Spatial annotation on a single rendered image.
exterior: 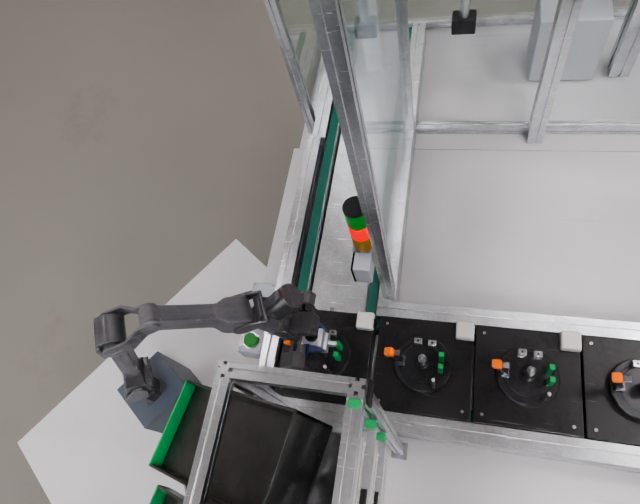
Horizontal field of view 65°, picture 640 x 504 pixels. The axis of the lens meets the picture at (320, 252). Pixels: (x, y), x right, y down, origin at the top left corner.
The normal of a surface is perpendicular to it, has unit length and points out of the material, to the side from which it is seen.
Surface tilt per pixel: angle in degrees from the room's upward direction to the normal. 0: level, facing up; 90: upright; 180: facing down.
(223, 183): 0
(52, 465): 0
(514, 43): 0
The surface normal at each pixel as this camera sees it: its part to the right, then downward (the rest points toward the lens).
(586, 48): -0.17, 0.90
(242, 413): -0.57, -0.49
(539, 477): -0.20, -0.44
